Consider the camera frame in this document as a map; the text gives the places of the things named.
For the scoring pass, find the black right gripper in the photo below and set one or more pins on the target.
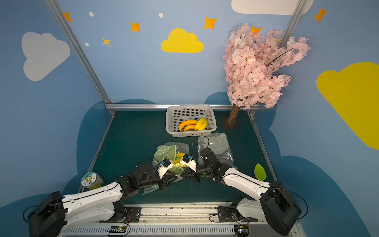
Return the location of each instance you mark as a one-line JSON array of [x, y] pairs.
[[192, 174]]

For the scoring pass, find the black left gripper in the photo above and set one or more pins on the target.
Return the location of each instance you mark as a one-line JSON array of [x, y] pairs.
[[163, 180]]

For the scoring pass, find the green printed zip-top bag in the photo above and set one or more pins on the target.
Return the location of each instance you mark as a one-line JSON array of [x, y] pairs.
[[170, 150]]

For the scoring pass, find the clear zip-top bag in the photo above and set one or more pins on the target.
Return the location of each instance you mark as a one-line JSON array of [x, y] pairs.
[[218, 143]]

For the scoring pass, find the orange banana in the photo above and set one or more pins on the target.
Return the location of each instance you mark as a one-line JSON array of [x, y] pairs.
[[185, 123], [189, 127]]

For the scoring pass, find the yellow banana bunch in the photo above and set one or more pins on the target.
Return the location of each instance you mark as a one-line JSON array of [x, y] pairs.
[[201, 124], [177, 161]]

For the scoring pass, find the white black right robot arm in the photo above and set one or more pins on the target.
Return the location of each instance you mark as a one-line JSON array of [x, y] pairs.
[[271, 203]]

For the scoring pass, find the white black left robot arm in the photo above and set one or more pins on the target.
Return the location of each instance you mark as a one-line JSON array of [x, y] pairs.
[[58, 213]]

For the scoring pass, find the white perforated plastic basket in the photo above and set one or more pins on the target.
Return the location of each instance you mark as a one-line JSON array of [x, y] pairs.
[[175, 115]]

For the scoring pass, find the left circuit board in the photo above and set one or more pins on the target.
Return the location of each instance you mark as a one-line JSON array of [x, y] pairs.
[[117, 231]]

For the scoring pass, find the circuit board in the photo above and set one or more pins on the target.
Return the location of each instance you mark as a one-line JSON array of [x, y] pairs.
[[241, 231], [117, 231]]

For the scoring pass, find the right circuit board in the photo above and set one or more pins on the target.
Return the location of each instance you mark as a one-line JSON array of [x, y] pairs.
[[241, 231]]

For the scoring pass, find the artificial pink blossom tree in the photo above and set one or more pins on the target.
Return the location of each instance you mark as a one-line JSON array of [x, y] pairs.
[[251, 61]]

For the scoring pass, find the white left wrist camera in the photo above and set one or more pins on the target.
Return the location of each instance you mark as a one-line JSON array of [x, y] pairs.
[[165, 165]]

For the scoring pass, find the aluminium front rail bed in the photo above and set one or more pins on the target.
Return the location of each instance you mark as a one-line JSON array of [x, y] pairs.
[[196, 219]]

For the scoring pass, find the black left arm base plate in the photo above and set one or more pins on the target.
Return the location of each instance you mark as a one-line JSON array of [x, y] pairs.
[[130, 214]]

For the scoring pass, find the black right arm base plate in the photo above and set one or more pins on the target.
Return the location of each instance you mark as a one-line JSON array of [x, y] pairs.
[[230, 214]]

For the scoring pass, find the dark square tree base plate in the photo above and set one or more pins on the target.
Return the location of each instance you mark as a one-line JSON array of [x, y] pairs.
[[233, 126]]

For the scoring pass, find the green toy shovel yellow handle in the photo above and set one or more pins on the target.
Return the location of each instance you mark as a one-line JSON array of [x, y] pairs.
[[260, 173]]

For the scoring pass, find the aluminium right frame rail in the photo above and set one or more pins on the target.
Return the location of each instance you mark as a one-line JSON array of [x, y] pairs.
[[255, 127]]

